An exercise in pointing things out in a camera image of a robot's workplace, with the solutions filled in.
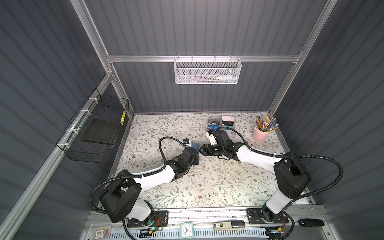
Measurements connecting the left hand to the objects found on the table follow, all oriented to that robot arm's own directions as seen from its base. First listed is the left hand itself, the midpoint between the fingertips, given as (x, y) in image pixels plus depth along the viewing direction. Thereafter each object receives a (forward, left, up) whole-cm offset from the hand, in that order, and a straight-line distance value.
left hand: (196, 153), depth 87 cm
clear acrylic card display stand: (+25, -15, -2) cm, 29 cm away
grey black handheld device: (-36, -16, -4) cm, 39 cm away
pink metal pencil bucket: (+13, -43, -3) cm, 45 cm away
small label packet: (-34, +45, -9) cm, 57 cm away
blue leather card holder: (+3, 0, +3) cm, 4 cm away
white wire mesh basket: (+71, -13, +13) cm, 73 cm away
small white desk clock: (-36, +7, -8) cm, 38 cm away
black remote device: (-37, -52, -5) cm, 64 cm away
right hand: (+1, -4, +1) cm, 4 cm away
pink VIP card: (+27, -24, 0) cm, 36 cm away
